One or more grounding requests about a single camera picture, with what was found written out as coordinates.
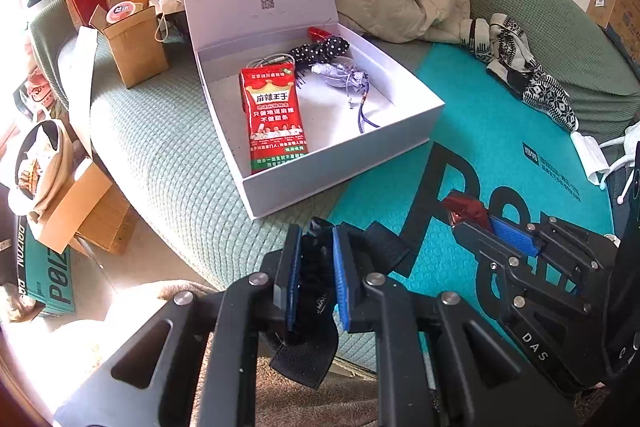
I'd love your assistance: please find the teal printed carton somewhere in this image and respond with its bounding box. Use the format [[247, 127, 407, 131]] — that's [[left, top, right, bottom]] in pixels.
[[15, 214, 76, 315]]

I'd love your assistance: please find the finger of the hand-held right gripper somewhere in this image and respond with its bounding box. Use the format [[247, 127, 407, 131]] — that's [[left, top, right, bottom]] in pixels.
[[490, 214, 619, 303], [452, 222, 592, 320]]

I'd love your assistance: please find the black white knit scarf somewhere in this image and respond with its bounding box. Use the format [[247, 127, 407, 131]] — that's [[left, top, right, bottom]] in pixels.
[[460, 13, 580, 132]]

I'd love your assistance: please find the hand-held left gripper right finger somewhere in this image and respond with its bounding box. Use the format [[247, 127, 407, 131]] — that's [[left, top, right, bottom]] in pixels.
[[332, 224, 576, 427]]

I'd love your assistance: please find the orange lidded jar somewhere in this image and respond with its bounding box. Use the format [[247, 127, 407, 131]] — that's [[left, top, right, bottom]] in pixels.
[[106, 2, 137, 22]]

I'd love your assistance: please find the brown fleece cloth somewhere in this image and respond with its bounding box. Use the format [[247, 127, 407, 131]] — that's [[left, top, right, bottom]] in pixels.
[[145, 279, 386, 427]]

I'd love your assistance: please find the cream tote bag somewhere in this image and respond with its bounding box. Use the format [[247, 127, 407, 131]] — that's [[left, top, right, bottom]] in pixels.
[[7, 119, 76, 223]]

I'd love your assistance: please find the white charging cable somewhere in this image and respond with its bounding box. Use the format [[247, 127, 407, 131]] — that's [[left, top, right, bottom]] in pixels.
[[247, 52, 298, 70]]

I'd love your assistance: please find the low cardboard box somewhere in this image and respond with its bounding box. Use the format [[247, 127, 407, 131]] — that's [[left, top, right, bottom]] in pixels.
[[37, 157, 136, 255]]

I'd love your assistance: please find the black polka dot scrunchie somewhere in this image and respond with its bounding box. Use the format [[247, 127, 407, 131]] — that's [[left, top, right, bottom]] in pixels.
[[290, 36, 351, 64]]

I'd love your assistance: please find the labelled cardboard box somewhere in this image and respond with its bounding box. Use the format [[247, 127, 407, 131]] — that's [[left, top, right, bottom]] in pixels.
[[582, 0, 640, 55]]

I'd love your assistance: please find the red white packet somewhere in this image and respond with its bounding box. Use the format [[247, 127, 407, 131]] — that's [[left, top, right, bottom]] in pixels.
[[25, 67, 56, 108]]

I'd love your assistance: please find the dark red chocolate packet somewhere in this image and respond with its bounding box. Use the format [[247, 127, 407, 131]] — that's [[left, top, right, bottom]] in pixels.
[[442, 190, 493, 230]]

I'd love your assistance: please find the large red snack packet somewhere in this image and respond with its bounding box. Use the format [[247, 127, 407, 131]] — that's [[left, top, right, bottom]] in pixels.
[[239, 63, 310, 175]]

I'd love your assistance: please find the green sofa cover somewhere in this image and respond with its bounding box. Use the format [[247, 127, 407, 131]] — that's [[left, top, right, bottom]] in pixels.
[[27, 0, 640, 373]]

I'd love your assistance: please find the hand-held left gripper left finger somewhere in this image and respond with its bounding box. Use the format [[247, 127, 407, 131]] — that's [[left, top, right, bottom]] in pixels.
[[52, 224, 304, 427]]

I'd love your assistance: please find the teal exercise mat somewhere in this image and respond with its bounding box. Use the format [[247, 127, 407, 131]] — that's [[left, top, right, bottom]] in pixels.
[[327, 42, 616, 373]]

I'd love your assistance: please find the purple sachet with tassel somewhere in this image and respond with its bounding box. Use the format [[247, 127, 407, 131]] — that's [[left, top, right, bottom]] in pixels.
[[292, 59, 381, 135]]

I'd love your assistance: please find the small open cardboard box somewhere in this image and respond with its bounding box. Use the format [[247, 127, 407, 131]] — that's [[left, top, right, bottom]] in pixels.
[[89, 4, 171, 90]]

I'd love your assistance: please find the black strap item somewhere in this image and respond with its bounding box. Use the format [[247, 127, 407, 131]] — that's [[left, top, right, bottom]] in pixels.
[[270, 217, 341, 390]]

